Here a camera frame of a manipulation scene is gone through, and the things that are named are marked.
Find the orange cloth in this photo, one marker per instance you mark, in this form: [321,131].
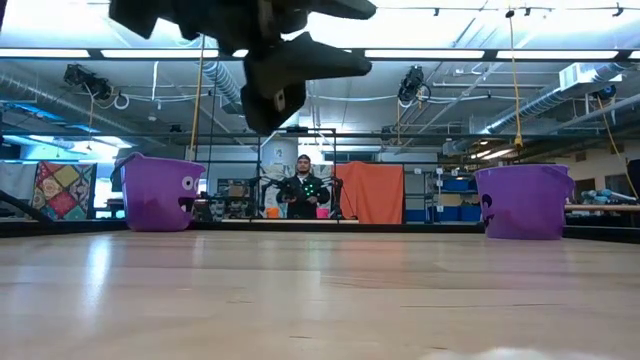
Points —
[375,192]

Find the silver spiral air duct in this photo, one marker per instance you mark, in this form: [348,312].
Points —
[222,82]

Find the small pink bucket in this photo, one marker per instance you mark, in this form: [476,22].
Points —
[321,212]

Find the purple bucket with white eyes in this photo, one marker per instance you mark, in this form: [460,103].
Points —
[155,195]

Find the wooden background table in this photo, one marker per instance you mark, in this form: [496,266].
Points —
[602,207]

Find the white ceiling unit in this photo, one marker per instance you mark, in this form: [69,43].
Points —
[590,75]

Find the person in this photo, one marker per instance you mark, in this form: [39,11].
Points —
[320,192]

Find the blue rolls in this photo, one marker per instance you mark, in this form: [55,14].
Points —
[602,195]

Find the black background robot arm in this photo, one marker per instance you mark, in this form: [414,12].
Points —
[272,189]
[338,197]

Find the purple bucket with black print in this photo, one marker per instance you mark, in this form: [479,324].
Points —
[525,205]

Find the grey cloth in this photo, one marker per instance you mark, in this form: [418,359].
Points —
[15,180]

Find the blue storage bin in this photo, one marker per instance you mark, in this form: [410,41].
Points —
[417,216]
[452,214]
[456,185]

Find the black ceiling device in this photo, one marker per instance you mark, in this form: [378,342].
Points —
[86,81]
[412,86]

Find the colourful patchwork quilt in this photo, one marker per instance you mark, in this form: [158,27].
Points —
[62,190]

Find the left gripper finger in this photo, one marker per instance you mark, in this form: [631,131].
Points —
[310,62]
[345,9]

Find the black monitor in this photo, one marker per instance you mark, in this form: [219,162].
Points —
[634,177]

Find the small orange bucket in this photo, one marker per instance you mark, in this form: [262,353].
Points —
[272,212]

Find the ceiling light strip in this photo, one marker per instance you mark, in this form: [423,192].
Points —
[42,53]
[557,54]
[160,53]
[425,53]

